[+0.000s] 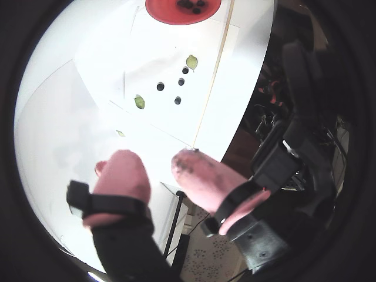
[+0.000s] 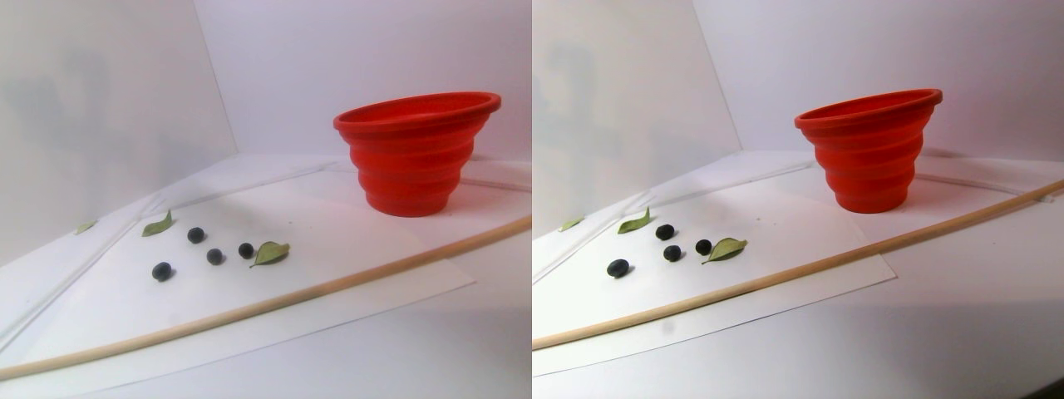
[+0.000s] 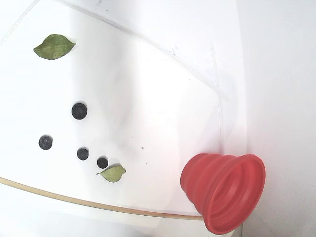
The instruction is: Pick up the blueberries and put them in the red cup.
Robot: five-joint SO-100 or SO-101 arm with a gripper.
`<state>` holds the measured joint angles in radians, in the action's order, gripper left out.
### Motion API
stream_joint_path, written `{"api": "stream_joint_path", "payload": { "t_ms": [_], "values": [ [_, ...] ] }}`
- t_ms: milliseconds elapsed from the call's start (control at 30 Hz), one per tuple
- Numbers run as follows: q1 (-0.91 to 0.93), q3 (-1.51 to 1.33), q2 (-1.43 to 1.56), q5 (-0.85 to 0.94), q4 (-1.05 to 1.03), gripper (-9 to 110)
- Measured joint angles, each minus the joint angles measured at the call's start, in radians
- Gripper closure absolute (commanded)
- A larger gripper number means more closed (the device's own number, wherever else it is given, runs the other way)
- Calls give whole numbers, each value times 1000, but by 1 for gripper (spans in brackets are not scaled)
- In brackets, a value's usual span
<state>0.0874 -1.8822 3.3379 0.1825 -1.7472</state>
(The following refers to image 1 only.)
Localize red black cable bundle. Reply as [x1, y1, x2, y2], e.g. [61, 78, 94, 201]
[255, 79, 287, 108]

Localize pink-tipped black gripper finger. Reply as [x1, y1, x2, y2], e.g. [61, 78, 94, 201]
[66, 149, 183, 282]

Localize black metal stand leg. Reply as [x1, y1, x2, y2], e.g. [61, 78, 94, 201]
[163, 190, 206, 262]

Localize stained pink-tipped gripper finger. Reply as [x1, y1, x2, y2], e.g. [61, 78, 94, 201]
[171, 149, 292, 271]

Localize black camera lens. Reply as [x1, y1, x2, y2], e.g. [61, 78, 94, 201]
[281, 41, 327, 124]

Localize black servo block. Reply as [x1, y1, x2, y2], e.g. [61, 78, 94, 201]
[250, 119, 306, 194]

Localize dotted pale rug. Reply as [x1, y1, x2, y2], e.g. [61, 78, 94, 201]
[179, 205, 250, 282]

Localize red collapsible silicone cup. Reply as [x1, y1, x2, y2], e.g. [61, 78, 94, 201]
[145, 0, 222, 26]

